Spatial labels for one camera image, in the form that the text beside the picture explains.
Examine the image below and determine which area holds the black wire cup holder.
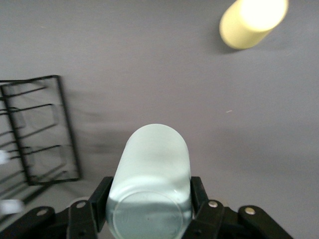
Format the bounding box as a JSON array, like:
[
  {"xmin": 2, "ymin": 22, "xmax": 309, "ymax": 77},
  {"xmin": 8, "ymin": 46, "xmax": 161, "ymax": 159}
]
[{"xmin": 0, "ymin": 74, "xmax": 83, "ymax": 215}]

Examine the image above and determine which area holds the dark grey table cover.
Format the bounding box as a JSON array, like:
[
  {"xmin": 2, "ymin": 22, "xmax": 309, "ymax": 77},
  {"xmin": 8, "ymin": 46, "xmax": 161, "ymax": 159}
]
[{"xmin": 0, "ymin": 0, "xmax": 319, "ymax": 239}]

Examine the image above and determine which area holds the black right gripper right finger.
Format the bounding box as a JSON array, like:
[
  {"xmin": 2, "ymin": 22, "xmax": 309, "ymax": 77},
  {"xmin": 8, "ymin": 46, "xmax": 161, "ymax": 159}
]
[{"xmin": 184, "ymin": 176, "xmax": 295, "ymax": 239}]

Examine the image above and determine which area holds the yellow plastic cup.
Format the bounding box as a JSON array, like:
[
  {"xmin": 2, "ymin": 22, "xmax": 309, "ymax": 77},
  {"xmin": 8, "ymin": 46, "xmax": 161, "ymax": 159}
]
[{"xmin": 219, "ymin": 0, "xmax": 290, "ymax": 50}]

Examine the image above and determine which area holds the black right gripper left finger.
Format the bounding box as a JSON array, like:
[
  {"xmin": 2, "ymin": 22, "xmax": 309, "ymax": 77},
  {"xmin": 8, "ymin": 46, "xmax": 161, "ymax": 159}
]
[{"xmin": 0, "ymin": 176, "xmax": 114, "ymax": 239}]

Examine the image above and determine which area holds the pale green plastic cup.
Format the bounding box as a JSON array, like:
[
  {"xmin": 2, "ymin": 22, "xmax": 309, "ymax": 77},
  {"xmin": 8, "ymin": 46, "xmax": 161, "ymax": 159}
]
[{"xmin": 106, "ymin": 123, "xmax": 193, "ymax": 239}]

